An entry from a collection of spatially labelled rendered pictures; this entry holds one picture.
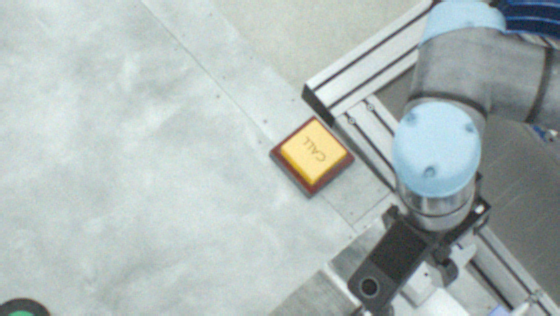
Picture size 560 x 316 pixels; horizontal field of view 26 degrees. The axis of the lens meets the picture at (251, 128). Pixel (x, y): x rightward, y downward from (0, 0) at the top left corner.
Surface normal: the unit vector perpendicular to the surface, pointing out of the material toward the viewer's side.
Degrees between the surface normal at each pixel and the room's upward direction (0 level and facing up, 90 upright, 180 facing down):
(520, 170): 0
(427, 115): 11
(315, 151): 0
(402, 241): 37
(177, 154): 0
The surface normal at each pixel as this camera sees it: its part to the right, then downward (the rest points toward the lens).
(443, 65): -0.34, -0.41
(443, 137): -0.12, -0.38
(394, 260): -0.43, 0.00
